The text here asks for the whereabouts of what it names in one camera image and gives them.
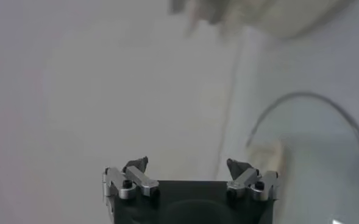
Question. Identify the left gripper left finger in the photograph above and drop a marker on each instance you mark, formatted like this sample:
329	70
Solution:
136	181

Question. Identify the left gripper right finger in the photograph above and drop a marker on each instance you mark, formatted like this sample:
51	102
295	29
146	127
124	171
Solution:
246	182

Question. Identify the white electric cooker base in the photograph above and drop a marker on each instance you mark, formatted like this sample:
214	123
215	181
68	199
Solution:
289	21

